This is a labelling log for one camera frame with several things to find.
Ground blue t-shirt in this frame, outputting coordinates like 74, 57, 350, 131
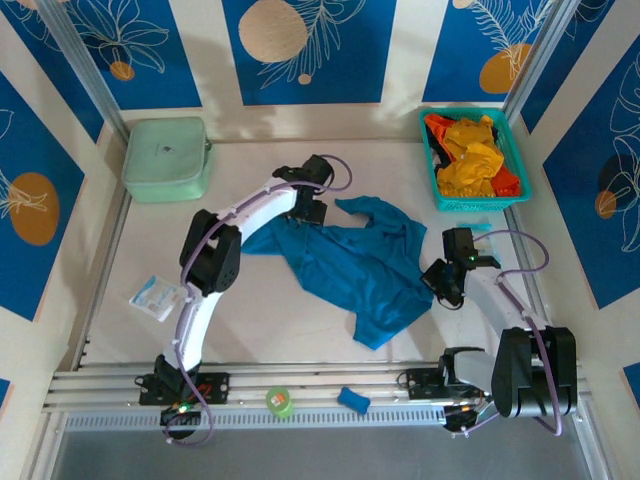
241, 195, 435, 351

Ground clear plastic packet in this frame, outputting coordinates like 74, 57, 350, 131
462, 217, 501, 256
128, 274, 182, 322

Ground teal plastic basket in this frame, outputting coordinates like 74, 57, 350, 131
418, 107, 533, 212

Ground yellow t-shirt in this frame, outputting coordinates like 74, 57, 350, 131
435, 115, 505, 199

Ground red-orange printed t-shirt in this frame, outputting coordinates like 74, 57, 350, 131
487, 167, 524, 197

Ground orange t-shirt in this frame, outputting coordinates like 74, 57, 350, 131
424, 113, 454, 151

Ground blue poster dark circle leaves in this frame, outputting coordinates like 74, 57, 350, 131
542, 34, 640, 311

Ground blue bone-shaped object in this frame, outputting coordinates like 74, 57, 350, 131
336, 386, 372, 416

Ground mint green zip case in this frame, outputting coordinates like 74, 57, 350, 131
121, 116, 217, 205

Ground blue poster large beige circle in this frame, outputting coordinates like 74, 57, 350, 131
221, 0, 399, 107

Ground green tape roll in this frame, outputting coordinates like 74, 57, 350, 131
264, 385, 296, 417

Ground blue poster fern orange circle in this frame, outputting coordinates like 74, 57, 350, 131
422, 0, 556, 104

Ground grey front panel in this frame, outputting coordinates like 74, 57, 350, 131
47, 428, 599, 480

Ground blue poster flower orange dot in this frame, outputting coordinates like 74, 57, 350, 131
64, 0, 204, 111

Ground blue poster orange oval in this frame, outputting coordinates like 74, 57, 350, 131
0, 72, 86, 322

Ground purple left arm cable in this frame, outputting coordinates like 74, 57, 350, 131
162, 153, 355, 447

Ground aluminium side rail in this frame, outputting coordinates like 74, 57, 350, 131
502, 117, 564, 364
72, 124, 132, 372

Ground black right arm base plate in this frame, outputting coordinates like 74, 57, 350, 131
405, 368, 499, 401

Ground black cable connector block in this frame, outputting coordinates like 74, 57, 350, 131
442, 403, 490, 434
159, 403, 204, 442

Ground aluminium frame rail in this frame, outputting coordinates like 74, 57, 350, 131
42, 360, 594, 415

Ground grey slotted cable duct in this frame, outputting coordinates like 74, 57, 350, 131
63, 404, 581, 434

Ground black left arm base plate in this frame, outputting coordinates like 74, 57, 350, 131
138, 372, 231, 406

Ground aluminium frame post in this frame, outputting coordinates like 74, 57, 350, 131
502, 0, 586, 119
34, 0, 132, 144

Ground blue botanical wall poster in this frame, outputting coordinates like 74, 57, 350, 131
0, 0, 106, 146
519, 0, 640, 135

